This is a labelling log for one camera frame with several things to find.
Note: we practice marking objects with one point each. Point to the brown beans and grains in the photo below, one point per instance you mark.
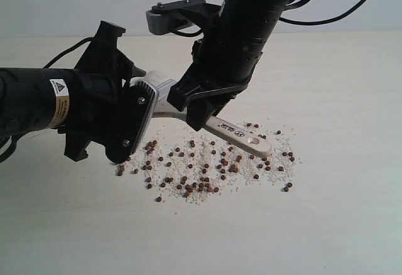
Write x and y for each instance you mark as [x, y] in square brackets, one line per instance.
[176, 165]

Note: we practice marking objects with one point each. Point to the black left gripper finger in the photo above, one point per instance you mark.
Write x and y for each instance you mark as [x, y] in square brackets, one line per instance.
[129, 70]
[134, 112]

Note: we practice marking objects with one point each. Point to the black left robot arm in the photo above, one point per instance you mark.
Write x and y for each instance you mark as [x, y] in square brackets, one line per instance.
[34, 99]

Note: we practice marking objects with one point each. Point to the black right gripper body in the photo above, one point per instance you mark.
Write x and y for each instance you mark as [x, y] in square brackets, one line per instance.
[224, 64]

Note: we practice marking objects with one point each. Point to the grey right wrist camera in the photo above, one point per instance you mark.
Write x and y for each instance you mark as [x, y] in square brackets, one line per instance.
[176, 17]

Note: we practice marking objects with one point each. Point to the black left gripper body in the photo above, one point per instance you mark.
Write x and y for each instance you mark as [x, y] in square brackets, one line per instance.
[95, 92]

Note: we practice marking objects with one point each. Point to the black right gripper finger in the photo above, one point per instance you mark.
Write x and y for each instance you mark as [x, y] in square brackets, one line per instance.
[181, 94]
[201, 109]

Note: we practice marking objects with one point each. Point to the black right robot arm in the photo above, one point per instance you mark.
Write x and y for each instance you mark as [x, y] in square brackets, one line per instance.
[246, 16]

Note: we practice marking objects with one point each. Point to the wide wooden paint brush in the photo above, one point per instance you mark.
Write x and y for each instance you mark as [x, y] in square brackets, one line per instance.
[227, 131]

